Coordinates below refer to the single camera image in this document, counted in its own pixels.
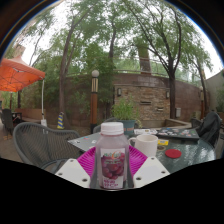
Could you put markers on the blue yellow striped cone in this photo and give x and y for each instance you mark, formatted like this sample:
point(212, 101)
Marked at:
point(60, 121)

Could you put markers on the purple juice bottle white cap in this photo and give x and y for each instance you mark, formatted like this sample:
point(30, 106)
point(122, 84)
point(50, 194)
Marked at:
point(112, 156)

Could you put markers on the wall lantern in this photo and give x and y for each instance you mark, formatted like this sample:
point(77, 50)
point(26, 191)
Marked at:
point(168, 94)
point(119, 92)

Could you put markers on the dark-trunked tree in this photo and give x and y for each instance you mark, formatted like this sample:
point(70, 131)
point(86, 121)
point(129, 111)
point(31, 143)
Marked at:
point(172, 100)

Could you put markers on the black laptop with stickers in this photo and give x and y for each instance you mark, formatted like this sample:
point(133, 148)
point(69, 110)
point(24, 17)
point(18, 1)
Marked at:
point(178, 133)

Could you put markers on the dark patio chair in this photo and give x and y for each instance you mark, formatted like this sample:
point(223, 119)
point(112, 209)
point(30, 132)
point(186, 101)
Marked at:
point(6, 120)

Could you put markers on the white ceramic mug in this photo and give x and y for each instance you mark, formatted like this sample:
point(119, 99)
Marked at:
point(146, 145)

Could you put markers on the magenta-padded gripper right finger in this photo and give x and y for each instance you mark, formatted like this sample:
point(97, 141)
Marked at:
point(148, 171)

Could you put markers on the small yellow card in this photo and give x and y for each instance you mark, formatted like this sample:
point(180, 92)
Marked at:
point(163, 142)

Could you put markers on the grey wall box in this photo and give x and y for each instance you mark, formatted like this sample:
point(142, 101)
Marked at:
point(178, 112)

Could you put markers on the grey laptop with stickers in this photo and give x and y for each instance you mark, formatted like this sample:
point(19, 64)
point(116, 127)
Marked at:
point(83, 141)

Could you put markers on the orange canopy tent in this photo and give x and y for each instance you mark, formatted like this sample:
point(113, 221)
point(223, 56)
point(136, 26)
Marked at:
point(20, 73)

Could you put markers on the green plant in teal pot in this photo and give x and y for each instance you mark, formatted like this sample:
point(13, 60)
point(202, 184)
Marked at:
point(126, 111)

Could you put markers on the thin leaning tree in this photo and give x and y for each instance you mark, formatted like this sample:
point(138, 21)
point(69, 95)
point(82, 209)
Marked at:
point(62, 90)

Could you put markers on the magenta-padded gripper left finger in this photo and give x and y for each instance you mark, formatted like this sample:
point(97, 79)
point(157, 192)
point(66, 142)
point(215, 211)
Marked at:
point(75, 173)

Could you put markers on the flat round red coaster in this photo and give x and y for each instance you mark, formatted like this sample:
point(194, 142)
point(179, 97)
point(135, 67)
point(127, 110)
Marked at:
point(173, 153)

